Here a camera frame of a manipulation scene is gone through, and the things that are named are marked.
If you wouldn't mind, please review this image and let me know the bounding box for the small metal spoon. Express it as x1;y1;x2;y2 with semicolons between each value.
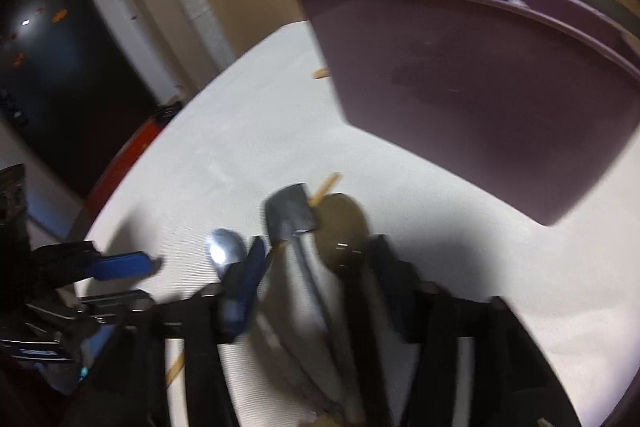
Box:
203;228;248;280

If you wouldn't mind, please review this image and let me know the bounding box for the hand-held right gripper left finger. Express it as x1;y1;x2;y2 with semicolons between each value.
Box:
65;234;268;427

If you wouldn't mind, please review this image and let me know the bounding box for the brown translucent spoon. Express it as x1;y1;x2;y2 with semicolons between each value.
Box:
315;193;396;427

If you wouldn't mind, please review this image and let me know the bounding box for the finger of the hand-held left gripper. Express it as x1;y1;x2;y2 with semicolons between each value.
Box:
75;289;156;325
32;241;163;283

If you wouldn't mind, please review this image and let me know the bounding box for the purple plastic utensil box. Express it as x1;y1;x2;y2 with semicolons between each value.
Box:
292;0;640;228

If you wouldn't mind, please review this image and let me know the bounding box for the dark glossy door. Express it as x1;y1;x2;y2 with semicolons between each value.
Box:
0;0;156;200

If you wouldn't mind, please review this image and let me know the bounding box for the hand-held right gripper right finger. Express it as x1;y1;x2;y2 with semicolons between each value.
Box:
367;234;583;427

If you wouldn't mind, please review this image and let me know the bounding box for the metal shovel-shaped spoon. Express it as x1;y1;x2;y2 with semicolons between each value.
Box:
263;183;366;425

